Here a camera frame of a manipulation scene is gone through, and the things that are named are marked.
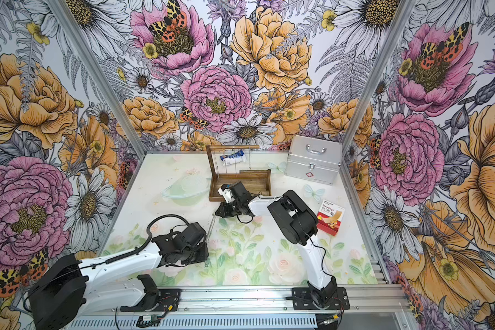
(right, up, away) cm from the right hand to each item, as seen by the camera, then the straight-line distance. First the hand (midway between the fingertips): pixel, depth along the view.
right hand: (218, 216), depth 95 cm
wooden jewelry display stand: (+18, +15, +13) cm, 27 cm away
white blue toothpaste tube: (+5, +28, +20) cm, 35 cm away
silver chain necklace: (-2, -2, -1) cm, 3 cm away
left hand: (-4, -15, -12) cm, 20 cm away
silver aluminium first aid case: (+45, +26, +4) cm, 52 cm away
